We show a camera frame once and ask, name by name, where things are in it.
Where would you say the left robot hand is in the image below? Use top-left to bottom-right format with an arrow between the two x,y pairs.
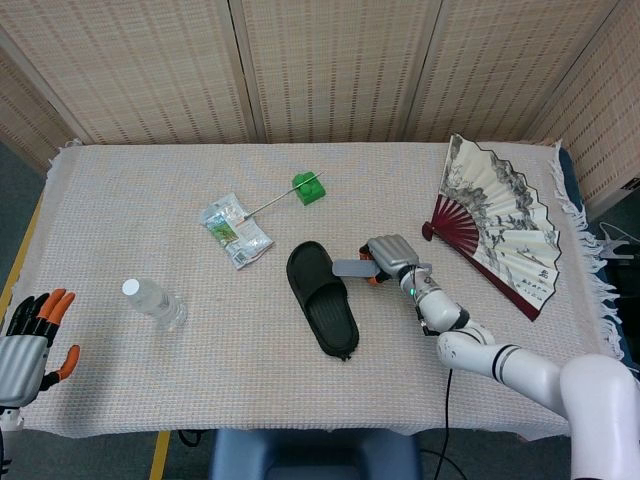
0,288 -> 81,407

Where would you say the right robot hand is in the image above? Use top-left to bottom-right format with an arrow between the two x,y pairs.
358,233 -> 422,288

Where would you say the grey scrub brush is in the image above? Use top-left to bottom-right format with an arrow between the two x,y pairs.
331,258 -> 434,281

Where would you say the black rubber slipper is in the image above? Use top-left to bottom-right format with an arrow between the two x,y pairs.
285,240 -> 361,362

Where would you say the green toy building block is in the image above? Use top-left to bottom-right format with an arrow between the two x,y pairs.
291,171 -> 326,205

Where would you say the painted paper folding fan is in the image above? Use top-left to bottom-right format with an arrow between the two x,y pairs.
421,133 -> 561,323

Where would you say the metal table knife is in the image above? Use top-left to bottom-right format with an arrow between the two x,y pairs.
243,170 -> 325,221

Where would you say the clear plastic water bottle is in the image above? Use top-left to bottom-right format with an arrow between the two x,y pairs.
121,278 -> 189,332

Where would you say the crumpled snack packet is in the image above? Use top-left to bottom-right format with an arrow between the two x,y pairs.
200,192 -> 275,271

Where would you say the white waffle-weave tablecloth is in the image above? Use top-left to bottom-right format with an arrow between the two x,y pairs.
9,139 -> 626,441

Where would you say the bamboo folding screen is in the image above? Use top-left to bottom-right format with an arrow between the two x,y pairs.
0,0 -> 640,211

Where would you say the white plastic clamp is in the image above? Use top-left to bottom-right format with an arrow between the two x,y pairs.
597,222 -> 634,260

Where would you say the black cable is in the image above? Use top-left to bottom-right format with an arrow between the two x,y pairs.
417,367 -> 474,480

